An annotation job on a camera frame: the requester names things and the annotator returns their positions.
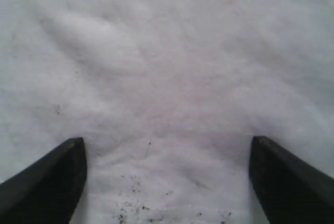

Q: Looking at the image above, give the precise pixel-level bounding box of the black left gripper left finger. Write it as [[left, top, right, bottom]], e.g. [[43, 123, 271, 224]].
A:
[[1, 137, 87, 223]]

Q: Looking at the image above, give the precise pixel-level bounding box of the white t-shirt red lettering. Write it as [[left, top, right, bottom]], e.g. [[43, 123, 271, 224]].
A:
[[1, 0, 333, 223]]

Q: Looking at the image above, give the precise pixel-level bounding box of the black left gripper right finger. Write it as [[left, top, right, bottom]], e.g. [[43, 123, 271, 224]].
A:
[[248, 136, 333, 223]]

